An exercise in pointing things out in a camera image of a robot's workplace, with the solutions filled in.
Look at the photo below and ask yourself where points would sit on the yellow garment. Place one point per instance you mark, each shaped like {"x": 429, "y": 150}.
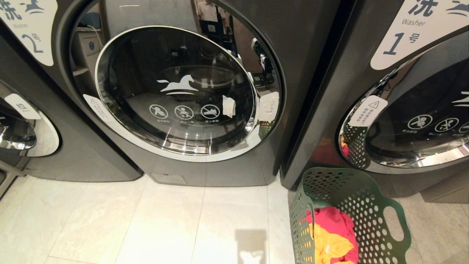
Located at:
{"x": 329, "y": 247}

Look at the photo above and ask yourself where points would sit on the green perforated laundry basket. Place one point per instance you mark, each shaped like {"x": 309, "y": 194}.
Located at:
{"x": 366, "y": 205}

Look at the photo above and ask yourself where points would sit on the dark grey washing machine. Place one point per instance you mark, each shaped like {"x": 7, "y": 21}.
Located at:
{"x": 73, "y": 146}
{"x": 329, "y": 110}
{"x": 300, "y": 47}

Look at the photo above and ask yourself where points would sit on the pink garment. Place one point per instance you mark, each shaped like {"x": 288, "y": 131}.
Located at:
{"x": 335, "y": 222}

